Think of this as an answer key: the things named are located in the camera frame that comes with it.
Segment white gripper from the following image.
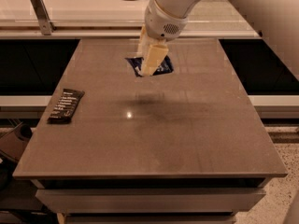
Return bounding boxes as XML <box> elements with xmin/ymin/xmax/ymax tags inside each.
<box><xmin>137</xmin><ymin>0</ymin><xmax>188</xmax><ymax>77</ymax></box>

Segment blue rxbar blueberry wrapper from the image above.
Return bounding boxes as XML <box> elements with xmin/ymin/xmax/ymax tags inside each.
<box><xmin>126</xmin><ymin>56</ymin><xmax>174</xmax><ymax>77</ymax></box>

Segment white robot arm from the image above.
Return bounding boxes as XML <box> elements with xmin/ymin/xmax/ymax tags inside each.
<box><xmin>138</xmin><ymin>0</ymin><xmax>299</xmax><ymax>94</ymax></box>

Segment grey drawer front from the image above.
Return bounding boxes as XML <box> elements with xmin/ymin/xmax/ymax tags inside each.
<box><xmin>36</xmin><ymin>188</ymin><xmax>265</xmax><ymax>214</ymax></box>

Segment dark object at left floor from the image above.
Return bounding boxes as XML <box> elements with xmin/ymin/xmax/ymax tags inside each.
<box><xmin>0</xmin><ymin>123</ymin><xmax>33</xmax><ymax>163</ymax></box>

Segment left metal rail bracket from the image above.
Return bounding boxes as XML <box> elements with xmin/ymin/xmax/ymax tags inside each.
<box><xmin>30</xmin><ymin>0</ymin><xmax>54</xmax><ymax>35</ymax></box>

